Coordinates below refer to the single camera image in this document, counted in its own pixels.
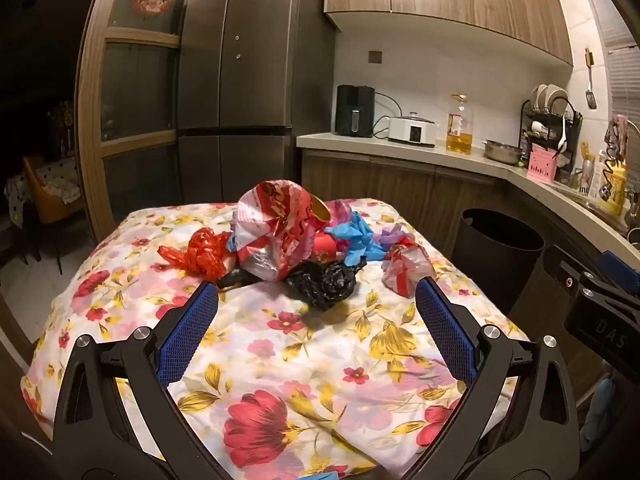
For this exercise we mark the black air fryer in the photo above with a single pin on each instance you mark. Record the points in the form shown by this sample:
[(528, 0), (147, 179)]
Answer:
[(355, 110)]

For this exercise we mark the yellow bottle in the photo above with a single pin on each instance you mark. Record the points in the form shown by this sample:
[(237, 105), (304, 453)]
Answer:
[(616, 190)]

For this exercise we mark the white ladle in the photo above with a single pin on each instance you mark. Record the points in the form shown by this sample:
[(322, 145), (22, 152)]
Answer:
[(563, 142)]

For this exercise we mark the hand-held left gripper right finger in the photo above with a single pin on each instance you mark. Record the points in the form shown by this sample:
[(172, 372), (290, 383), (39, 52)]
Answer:
[(447, 335)]

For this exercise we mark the steel bowl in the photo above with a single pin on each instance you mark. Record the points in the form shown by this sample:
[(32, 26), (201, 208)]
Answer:
[(502, 152)]

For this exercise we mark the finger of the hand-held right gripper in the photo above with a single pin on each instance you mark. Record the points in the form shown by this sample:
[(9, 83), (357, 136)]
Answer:
[(562, 267), (620, 262)]

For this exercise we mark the dark steel refrigerator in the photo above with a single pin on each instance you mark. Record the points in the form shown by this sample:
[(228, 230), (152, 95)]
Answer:
[(250, 85)]

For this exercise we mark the hanging metal spatula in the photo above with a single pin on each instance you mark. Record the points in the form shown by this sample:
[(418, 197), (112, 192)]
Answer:
[(590, 95)]

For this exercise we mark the black trash bin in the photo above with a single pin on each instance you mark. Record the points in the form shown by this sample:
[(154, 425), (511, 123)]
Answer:
[(495, 270)]

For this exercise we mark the dotted tablecloth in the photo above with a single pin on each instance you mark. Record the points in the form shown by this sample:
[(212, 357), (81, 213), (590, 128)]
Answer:
[(17, 195)]

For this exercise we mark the kitchen counter with wooden cabinets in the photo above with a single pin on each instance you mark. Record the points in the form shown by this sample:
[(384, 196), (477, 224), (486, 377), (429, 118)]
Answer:
[(380, 180)]

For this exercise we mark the white cloth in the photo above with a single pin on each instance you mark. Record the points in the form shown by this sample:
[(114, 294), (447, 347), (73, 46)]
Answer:
[(62, 190)]

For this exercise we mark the orange chair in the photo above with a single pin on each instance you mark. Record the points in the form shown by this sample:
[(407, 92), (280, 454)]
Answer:
[(50, 212)]

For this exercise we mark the wall socket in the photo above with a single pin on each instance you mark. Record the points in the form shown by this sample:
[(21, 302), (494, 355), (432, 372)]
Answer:
[(375, 57)]

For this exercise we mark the dark brown plastic bag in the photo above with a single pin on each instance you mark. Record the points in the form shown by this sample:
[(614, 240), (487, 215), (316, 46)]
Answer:
[(232, 280)]

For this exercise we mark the large red white plastic bag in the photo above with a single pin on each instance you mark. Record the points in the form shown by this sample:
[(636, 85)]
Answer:
[(270, 220)]

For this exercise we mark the purple plastic bag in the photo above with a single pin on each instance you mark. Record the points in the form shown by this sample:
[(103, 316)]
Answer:
[(395, 237)]

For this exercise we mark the pink box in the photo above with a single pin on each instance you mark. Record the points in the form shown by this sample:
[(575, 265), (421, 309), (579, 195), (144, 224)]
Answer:
[(541, 166)]

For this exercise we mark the dried flower bouquet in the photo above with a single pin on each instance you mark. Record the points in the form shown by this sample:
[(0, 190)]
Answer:
[(62, 120)]

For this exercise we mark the small red white plastic bag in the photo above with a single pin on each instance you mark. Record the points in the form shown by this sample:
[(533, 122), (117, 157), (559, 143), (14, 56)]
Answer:
[(405, 270)]

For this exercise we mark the person's left hand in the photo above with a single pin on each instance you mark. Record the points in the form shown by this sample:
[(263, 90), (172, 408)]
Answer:
[(322, 476)]

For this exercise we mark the black plastic bag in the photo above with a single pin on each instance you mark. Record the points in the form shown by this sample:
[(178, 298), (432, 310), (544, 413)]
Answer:
[(325, 282)]

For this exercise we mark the window blinds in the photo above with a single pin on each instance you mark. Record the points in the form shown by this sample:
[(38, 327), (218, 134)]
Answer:
[(620, 60)]

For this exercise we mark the black dish rack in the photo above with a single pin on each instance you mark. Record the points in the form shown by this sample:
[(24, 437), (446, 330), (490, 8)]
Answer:
[(550, 105)]

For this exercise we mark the blue plastic bag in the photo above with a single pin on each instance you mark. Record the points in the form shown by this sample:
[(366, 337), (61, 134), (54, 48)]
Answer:
[(360, 232)]

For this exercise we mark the red cup with gold inside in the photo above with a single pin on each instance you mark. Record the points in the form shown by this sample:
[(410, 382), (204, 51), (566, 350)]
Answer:
[(327, 246)]

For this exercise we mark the wooden glass sliding door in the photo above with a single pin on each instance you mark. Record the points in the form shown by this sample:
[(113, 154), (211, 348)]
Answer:
[(135, 90)]

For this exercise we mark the white electric cooker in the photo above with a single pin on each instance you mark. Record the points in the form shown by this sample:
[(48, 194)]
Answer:
[(412, 132)]

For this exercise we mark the pink cloth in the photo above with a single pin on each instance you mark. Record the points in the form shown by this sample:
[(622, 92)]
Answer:
[(616, 135)]

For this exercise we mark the cooking oil bottle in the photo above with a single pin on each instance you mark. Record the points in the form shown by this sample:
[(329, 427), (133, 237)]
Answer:
[(459, 130)]

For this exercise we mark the person's right hand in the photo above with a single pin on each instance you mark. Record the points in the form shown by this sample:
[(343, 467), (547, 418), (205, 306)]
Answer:
[(600, 410)]

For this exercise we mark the printed drink can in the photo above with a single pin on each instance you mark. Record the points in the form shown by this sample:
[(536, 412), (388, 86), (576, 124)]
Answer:
[(585, 175)]

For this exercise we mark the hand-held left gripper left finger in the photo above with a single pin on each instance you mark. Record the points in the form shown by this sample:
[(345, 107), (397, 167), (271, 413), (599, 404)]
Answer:
[(187, 340)]

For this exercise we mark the floral printed blanket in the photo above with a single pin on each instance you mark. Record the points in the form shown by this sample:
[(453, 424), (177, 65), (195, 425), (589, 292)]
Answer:
[(300, 360)]

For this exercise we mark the white bottle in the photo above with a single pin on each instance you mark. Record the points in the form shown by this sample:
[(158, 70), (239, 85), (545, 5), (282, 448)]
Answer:
[(597, 185)]

